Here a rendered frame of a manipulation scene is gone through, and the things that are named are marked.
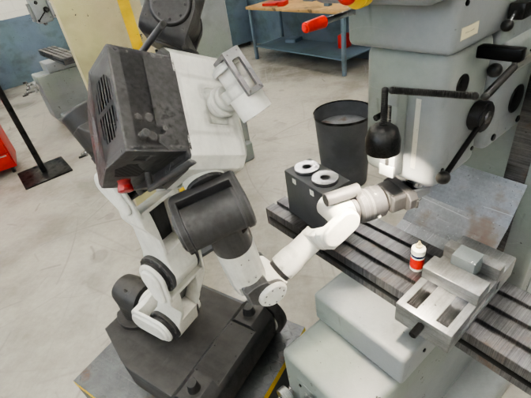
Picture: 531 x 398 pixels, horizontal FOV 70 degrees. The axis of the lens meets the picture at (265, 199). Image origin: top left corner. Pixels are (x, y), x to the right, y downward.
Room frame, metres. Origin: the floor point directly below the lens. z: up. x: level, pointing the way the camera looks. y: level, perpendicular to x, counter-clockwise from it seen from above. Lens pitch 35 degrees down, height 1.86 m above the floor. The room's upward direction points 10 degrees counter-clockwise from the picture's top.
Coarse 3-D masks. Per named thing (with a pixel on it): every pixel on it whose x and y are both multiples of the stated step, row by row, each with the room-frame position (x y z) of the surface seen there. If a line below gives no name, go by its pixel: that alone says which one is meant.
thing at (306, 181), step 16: (304, 160) 1.20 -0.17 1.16; (288, 176) 1.16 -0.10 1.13; (304, 176) 1.12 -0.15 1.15; (320, 176) 1.08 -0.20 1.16; (336, 176) 1.06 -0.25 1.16; (288, 192) 1.17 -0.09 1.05; (304, 192) 1.08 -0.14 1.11; (320, 192) 1.01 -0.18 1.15; (304, 208) 1.09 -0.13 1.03; (320, 224) 1.01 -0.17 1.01
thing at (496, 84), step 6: (510, 66) 0.68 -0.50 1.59; (516, 66) 0.68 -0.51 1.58; (504, 72) 0.66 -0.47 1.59; (510, 72) 0.66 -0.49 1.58; (498, 78) 0.64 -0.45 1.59; (504, 78) 0.64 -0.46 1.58; (492, 84) 0.61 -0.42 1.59; (498, 84) 0.61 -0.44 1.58; (486, 90) 0.60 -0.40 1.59; (492, 90) 0.59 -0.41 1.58; (480, 96) 0.59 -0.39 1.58; (486, 96) 0.58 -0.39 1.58
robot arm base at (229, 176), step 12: (216, 180) 0.66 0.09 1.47; (228, 180) 0.65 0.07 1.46; (180, 192) 0.65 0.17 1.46; (192, 192) 0.64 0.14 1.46; (204, 192) 0.64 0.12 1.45; (216, 192) 0.65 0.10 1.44; (240, 192) 0.61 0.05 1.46; (168, 204) 0.62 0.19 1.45; (180, 204) 0.63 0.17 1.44; (240, 204) 0.59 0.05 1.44; (180, 216) 0.59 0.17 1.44; (252, 216) 0.58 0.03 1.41; (180, 228) 0.56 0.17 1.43; (180, 240) 0.56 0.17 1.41; (192, 252) 0.55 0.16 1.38
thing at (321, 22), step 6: (342, 12) 0.82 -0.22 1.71; (348, 12) 0.82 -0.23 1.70; (354, 12) 0.83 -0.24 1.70; (318, 18) 0.77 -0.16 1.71; (324, 18) 0.78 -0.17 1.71; (330, 18) 0.79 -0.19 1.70; (336, 18) 0.80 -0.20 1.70; (306, 24) 0.76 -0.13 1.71; (312, 24) 0.76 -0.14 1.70; (318, 24) 0.77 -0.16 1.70; (324, 24) 0.77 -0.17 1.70; (306, 30) 0.75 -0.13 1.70; (312, 30) 0.76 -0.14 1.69
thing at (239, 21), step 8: (224, 0) 8.05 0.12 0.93; (232, 0) 8.14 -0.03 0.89; (240, 0) 8.25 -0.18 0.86; (232, 8) 8.13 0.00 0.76; (240, 8) 8.23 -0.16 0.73; (232, 16) 8.11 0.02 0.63; (240, 16) 8.21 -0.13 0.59; (248, 16) 8.32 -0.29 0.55; (232, 24) 8.09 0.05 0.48; (240, 24) 8.19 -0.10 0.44; (248, 24) 8.30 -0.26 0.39; (232, 32) 8.07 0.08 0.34; (240, 32) 8.18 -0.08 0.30; (248, 32) 8.28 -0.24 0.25; (232, 40) 8.05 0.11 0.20; (240, 40) 8.16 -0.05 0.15; (248, 40) 8.27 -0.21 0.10
